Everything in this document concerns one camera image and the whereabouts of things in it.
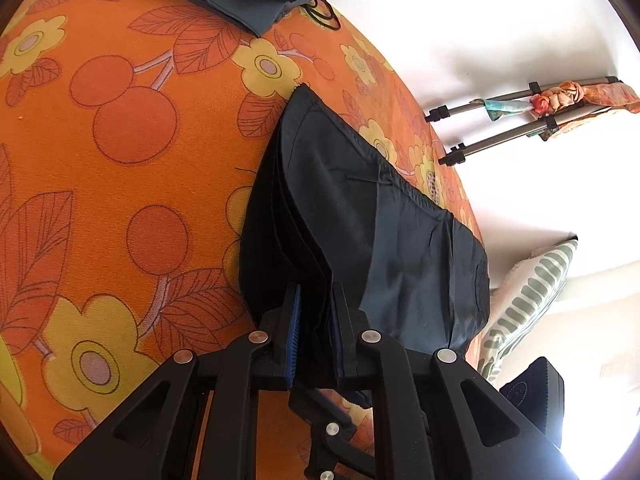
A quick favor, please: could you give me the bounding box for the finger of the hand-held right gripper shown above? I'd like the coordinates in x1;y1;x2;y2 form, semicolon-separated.
289;387;362;480

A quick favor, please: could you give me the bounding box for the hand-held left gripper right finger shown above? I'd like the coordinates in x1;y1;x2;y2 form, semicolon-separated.
330;282;583;480

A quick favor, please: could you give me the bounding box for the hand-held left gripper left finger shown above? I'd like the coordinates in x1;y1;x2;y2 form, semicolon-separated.
52;284;303;480

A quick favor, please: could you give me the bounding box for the black track pants pink logo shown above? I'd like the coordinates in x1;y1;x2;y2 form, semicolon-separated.
239;82;491;408

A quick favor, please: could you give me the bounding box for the green white striped pillow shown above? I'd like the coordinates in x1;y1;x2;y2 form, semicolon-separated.
477;239;579;386

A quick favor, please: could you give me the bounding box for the orange floral bedsheet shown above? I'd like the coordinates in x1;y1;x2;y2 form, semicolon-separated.
0;0;493;480

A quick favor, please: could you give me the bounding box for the grey tripod with colourful scarf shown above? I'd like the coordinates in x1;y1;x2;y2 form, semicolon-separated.
424;75;640;167

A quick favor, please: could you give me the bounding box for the colourful knotted scarf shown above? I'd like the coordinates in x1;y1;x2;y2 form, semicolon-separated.
481;81;586;122

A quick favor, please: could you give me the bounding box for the black cord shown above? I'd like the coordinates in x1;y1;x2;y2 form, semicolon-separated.
299;0;342;32

